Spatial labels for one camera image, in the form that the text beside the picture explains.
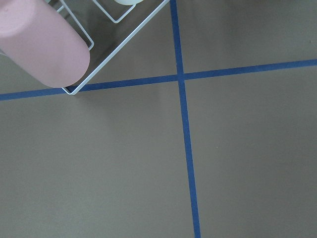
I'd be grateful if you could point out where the pink plastic cup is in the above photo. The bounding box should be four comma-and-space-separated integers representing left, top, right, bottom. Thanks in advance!
0, 0, 90, 88

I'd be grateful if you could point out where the pale green cup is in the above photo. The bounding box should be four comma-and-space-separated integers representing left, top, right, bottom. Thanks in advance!
115, 0, 143, 5

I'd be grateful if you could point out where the white wire dish rack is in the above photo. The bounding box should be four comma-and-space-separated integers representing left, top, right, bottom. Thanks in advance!
47, 0, 168, 95

